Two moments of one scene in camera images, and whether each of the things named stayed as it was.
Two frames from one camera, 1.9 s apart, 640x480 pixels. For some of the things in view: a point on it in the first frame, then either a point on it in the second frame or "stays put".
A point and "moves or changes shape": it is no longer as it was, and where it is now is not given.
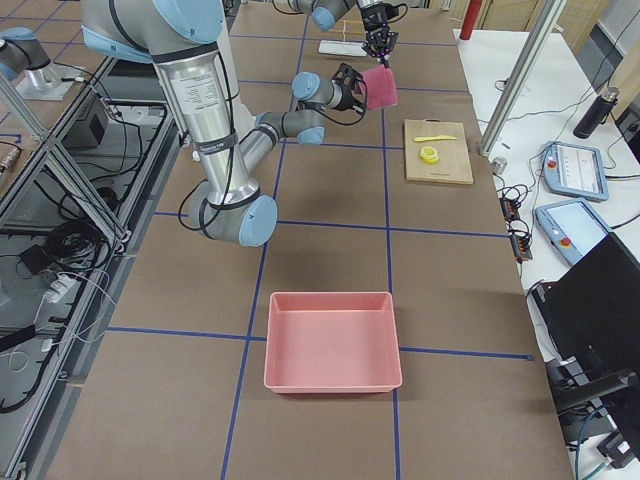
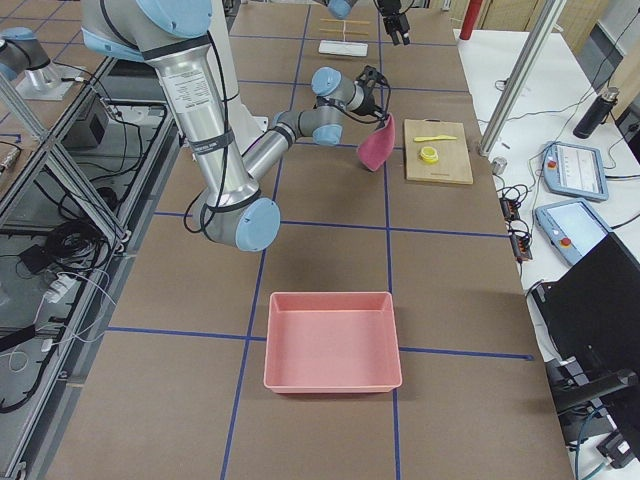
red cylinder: [470, 19] stays put
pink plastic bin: [331, 342] stays put
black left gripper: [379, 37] -> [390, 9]
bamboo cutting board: [437, 151] stays put
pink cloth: [381, 89] moves or changes shape
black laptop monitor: [590, 326] stays put
